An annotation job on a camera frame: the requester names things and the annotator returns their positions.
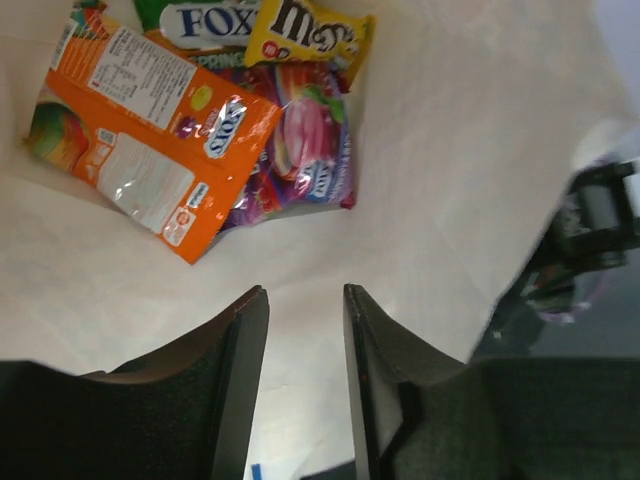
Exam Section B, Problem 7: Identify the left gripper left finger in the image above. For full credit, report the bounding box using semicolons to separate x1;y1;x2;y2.
1;286;270;479

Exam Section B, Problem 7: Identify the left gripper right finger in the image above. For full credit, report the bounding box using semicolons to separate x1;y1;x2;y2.
343;284;639;479

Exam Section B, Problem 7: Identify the orange Fox's candy packet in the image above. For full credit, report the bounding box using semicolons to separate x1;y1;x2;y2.
26;1;282;263

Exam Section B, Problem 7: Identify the purple Fox's berries packet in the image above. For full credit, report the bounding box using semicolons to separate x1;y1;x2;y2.
216;62;356;231

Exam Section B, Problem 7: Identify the blue checkered paper bag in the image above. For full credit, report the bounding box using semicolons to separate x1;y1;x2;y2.
1;1;639;479

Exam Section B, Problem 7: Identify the yellow M&M's packet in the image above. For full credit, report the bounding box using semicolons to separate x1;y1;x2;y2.
244;0;376;92

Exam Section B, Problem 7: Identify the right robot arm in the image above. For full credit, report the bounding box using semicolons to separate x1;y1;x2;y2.
471;155;639;359

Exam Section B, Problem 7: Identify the green snack packet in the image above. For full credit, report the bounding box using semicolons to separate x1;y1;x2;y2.
134;0;261;71

